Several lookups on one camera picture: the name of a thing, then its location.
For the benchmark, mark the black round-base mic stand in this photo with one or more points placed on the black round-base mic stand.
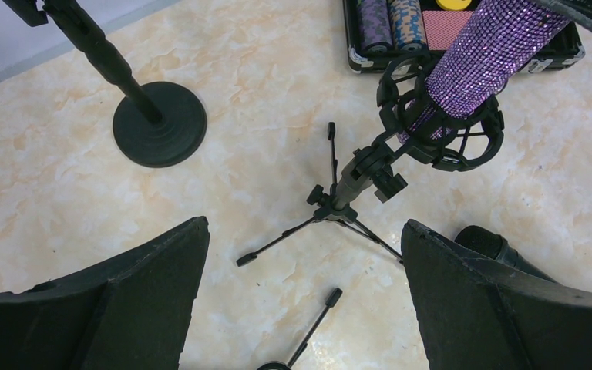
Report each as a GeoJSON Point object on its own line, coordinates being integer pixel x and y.
{"type": "Point", "coordinates": [156, 125]}

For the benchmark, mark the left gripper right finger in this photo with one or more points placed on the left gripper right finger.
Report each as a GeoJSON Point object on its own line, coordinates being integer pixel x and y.
{"type": "Point", "coordinates": [477, 313]}

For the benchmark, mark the tripod stand with shock mount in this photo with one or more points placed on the tripod stand with shock mount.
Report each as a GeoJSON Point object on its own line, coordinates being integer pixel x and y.
{"type": "Point", "coordinates": [448, 144]}

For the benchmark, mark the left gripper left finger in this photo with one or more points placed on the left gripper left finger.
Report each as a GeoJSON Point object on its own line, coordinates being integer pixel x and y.
{"type": "Point", "coordinates": [131, 311]}

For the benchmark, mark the purple glitter microphone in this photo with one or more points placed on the purple glitter microphone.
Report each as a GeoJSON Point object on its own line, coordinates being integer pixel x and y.
{"type": "Point", "coordinates": [499, 38]}

